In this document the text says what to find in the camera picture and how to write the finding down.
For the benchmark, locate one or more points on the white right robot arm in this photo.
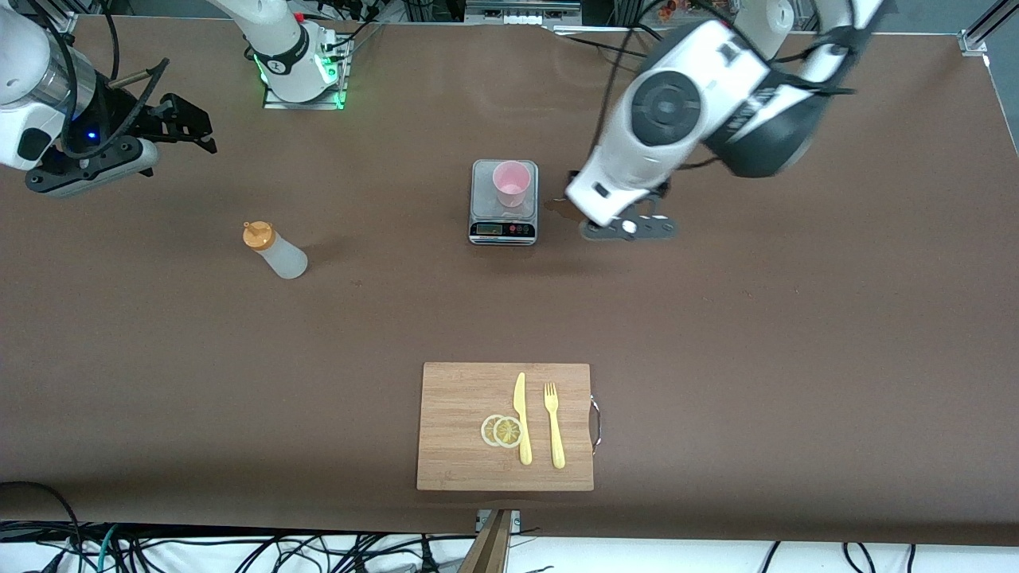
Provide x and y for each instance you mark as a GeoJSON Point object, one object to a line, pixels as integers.
{"type": "Point", "coordinates": [279, 48]}

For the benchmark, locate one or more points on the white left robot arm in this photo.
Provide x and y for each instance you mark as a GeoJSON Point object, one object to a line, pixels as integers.
{"type": "Point", "coordinates": [685, 103]}

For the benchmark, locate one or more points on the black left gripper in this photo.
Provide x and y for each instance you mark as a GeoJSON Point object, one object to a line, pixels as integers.
{"type": "Point", "coordinates": [664, 187]}

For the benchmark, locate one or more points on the yellow plastic knife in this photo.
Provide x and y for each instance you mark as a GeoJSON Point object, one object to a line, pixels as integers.
{"type": "Point", "coordinates": [525, 446]}

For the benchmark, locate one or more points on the pink plastic cup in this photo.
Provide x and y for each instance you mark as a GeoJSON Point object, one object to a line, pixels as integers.
{"type": "Point", "coordinates": [511, 187]}

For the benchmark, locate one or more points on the white power strip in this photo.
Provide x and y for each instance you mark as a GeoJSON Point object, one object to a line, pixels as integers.
{"type": "Point", "coordinates": [521, 17]}

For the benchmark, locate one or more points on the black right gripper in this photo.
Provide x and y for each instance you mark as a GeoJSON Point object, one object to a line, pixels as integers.
{"type": "Point", "coordinates": [114, 116]}

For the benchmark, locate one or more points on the orange background item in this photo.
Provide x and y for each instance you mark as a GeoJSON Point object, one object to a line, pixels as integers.
{"type": "Point", "coordinates": [667, 9]}

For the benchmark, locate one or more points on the metal table bracket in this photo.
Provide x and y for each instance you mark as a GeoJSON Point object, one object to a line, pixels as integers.
{"type": "Point", "coordinates": [516, 519]}

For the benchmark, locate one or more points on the squeeze bottle with orange cap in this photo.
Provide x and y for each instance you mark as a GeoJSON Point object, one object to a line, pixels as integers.
{"type": "Point", "coordinates": [283, 259]}

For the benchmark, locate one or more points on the yellow plastic fork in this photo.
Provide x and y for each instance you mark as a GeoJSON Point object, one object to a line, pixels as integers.
{"type": "Point", "coordinates": [556, 446]}

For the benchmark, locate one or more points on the lemon slice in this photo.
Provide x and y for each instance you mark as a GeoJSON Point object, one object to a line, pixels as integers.
{"type": "Point", "coordinates": [486, 430]}
{"type": "Point", "coordinates": [508, 432]}

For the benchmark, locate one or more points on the silver digital kitchen scale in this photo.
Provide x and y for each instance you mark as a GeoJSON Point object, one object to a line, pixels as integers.
{"type": "Point", "coordinates": [503, 231]}

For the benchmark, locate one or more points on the wooden post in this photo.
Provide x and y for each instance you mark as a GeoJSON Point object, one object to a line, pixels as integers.
{"type": "Point", "coordinates": [489, 549]}

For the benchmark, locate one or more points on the aluminium frame corner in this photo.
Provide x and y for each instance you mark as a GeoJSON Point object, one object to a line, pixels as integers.
{"type": "Point", "coordinates": [973, 41]}

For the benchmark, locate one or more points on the bamboo cutting board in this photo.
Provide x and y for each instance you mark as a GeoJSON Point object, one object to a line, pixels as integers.
{"type": "Point", "coordinates": [462, 414]}

